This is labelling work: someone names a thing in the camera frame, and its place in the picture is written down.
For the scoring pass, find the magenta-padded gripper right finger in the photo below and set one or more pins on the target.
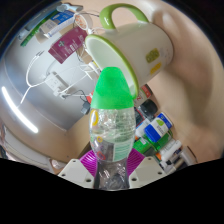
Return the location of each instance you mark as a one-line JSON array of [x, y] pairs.
[[136, 163]]

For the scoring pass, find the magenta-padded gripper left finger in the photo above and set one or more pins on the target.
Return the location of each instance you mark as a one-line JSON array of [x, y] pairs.
[[87, 163]]

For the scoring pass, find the clear bottle with green cap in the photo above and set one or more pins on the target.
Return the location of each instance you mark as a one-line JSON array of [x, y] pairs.
[[111, 91]]

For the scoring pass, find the green plastic bottle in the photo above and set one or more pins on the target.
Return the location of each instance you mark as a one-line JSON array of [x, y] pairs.
[[146, 146]]

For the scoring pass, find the white bottle with orange cap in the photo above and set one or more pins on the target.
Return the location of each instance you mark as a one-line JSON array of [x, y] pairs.
[[170, 150]]

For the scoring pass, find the white bottle with blue label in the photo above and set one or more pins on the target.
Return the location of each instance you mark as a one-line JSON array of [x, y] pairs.
[[156, 128]]

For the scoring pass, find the red canister with black lid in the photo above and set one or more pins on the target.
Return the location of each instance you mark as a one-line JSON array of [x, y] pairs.
[[145, 90]]

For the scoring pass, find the white under-shelf light bar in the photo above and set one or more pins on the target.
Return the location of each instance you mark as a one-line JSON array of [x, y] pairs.
[[18, 110]]

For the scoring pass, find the maroon packet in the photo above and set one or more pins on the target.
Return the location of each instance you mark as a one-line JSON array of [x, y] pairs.
[[68, 45]]

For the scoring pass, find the white mug with green rim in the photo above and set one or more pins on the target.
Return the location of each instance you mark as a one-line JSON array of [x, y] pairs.
[[140, 43]]

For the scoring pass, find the white and blue box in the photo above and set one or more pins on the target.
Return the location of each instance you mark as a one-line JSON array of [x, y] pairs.
[[58, 23]]

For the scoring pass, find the light blue scoop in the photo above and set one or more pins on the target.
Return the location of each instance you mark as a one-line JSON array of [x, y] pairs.
[[68, 7]]

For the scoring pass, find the white wall power outlet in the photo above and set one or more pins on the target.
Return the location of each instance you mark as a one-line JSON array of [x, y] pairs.
[[56, 85]]

